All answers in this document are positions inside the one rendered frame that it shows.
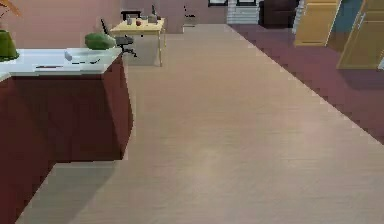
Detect yellow wooden door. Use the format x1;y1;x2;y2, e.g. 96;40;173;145
293;0;343;47
336;0;384;71

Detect grey kettle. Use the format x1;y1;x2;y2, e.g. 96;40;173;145
147;4;159;24

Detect dark red kitchen counter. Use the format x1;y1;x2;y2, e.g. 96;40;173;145
0;46;134;224

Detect green plant pot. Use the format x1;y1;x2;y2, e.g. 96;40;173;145
0;29;20;63

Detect yellow wooden table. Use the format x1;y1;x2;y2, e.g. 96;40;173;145
109;17;167;68

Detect orange plant leaves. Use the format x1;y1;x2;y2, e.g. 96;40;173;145
0;0;22;18

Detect black office chair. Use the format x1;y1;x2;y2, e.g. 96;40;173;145
100;18;138;58

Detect white shelf unit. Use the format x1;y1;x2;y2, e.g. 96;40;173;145
226;0;261;25

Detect dark brown armchair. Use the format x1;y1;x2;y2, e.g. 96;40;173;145
258;0;300;29

